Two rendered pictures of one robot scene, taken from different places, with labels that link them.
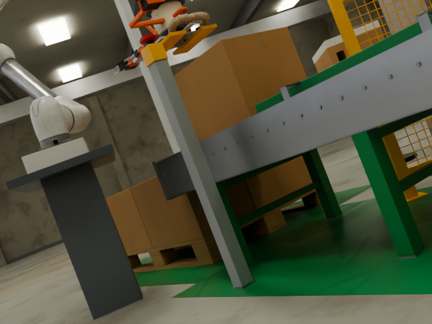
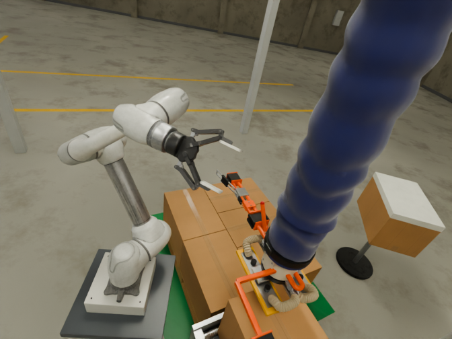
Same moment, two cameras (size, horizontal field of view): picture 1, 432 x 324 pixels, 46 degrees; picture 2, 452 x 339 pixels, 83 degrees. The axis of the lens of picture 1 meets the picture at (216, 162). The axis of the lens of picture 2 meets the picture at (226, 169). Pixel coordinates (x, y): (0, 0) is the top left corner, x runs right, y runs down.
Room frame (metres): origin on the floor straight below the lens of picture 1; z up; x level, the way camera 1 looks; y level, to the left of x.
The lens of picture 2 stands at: (1.86, 0.25, 2.26)
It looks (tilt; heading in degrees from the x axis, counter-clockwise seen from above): 36 degrees down; 4
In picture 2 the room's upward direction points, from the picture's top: 12 degrees clockwise
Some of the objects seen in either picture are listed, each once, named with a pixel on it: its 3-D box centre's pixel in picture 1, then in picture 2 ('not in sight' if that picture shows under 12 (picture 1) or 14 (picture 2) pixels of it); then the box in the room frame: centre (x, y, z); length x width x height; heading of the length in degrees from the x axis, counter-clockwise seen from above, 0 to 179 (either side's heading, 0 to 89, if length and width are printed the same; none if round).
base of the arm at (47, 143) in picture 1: (56, 143); (124, 280); (2.54, 0.72, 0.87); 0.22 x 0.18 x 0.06; 15
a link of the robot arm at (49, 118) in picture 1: (49, 117); (125, 261); (2.57, 0.71, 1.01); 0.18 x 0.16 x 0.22; 159
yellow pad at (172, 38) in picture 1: (162, 44); (259, 276); (2.60, 0.03, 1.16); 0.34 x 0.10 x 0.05; 33
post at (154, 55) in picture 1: (197, 165); not in sight; (1.96, 0.07, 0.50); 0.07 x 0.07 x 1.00; 36
